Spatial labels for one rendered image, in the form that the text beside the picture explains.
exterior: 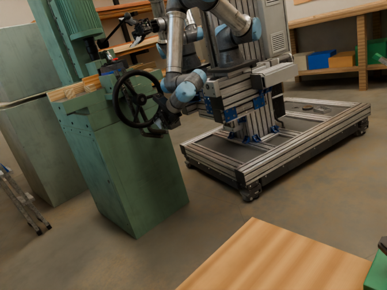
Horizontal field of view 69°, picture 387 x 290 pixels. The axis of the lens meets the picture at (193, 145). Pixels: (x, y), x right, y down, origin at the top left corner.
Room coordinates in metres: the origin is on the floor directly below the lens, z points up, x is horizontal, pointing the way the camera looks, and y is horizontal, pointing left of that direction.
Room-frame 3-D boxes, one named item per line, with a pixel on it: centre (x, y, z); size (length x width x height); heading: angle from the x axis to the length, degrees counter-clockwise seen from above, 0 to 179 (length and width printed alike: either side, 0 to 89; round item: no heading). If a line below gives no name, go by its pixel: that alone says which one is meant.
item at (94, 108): (1.64, 0.37, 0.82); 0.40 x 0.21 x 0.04; 127
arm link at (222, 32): (1.71, -0.35, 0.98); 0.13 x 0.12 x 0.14; 47
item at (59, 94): (1.70, 0.42, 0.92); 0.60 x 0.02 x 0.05; 127
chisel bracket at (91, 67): (1.71, 0.41, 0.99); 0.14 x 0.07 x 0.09; 37
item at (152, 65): (1.73, 0.34, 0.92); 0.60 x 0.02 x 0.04; 127
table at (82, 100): (1.60, 0.34, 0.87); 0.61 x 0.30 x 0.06; 127
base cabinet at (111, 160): (1.79, 0.47, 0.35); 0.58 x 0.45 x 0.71; 37
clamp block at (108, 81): (1.53, 0.29, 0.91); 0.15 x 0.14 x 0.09; 127
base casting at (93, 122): (1.79, 0.47, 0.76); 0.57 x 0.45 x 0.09; 37
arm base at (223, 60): (1.71, -0.34, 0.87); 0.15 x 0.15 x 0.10
